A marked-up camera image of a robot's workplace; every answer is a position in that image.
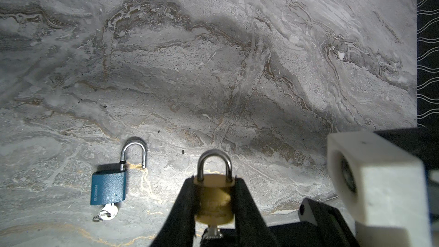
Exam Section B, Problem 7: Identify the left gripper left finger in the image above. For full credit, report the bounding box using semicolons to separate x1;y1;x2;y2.
150;176;196;247

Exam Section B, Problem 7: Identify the brass padlock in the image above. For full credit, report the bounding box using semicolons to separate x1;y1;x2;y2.
193;149;235;227

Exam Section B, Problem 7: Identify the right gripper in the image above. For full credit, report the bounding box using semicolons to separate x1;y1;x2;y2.
219;126;439;247

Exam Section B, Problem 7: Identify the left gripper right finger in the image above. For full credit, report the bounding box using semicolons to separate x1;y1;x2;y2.
233;177;280;247

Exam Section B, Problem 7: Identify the silver key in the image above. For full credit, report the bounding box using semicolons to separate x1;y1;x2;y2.
93;203;119;223

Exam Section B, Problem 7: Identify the blue padlock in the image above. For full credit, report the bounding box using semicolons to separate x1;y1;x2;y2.
90;137;147;206

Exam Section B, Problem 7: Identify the small dark key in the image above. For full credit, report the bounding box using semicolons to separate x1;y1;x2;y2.
202;225;224;241

